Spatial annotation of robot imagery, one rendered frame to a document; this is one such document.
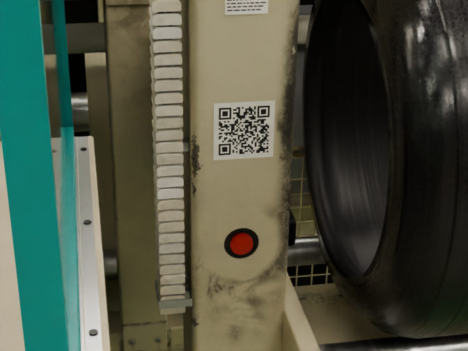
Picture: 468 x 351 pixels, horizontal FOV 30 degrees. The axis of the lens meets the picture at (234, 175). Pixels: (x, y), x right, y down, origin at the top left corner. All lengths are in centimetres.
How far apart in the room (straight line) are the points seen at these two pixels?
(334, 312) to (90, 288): 84
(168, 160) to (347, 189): 46
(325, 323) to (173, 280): 36
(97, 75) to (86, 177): 104
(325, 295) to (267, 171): 46
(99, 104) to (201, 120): 82
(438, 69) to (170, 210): 38
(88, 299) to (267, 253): 52
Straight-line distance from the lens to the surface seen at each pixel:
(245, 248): 114
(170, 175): 109
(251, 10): 102
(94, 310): 65
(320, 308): 147
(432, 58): 97
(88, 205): 80
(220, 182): 109
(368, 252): 141
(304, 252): 142
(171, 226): 112
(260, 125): 107
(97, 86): 186
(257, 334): 122
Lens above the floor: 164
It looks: 26 degrees down
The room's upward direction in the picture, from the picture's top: 1 degrees clockwise
